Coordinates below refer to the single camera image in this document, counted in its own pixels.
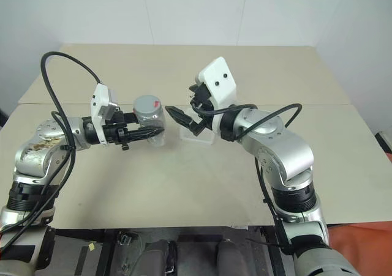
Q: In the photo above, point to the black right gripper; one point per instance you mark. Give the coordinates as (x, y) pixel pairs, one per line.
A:
(205, 106)

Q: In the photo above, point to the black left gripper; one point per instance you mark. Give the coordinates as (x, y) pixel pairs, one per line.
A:
(114, 132)

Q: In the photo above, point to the clear plastic jar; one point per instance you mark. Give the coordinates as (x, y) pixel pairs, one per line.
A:
(151, 123)

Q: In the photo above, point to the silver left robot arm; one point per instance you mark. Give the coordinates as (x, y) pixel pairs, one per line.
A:
(30, 159)

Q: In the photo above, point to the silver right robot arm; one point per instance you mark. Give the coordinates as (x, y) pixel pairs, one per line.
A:
(284, 147)

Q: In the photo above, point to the grey jar lid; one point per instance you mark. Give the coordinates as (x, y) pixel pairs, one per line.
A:
(147, 103)

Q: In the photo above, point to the clear plastic box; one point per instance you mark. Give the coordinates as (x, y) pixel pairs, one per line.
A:
(202, 139)

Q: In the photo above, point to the small metal buckle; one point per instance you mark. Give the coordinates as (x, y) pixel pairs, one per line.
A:
(124, 237)

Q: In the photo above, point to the small yellow tag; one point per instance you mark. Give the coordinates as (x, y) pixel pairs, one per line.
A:
(91, 247)

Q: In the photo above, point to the dark object at edge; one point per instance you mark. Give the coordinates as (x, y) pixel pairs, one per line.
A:
(3, 118)

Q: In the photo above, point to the dark rounded shape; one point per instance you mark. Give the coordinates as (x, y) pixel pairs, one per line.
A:
(160, 257)
(228, 257)

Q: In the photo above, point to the black object at edge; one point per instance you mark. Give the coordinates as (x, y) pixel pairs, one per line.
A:
(385, 141)

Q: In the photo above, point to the orange red fabric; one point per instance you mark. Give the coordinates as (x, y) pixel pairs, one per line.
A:
(361, 242)

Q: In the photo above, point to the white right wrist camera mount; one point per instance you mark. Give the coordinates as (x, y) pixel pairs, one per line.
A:
(219, 74)

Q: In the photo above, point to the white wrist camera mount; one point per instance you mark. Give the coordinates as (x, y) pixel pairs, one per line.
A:
(99, 101)
(219, 74)

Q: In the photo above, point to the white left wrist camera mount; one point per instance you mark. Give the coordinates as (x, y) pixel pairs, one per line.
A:
(99, 101)

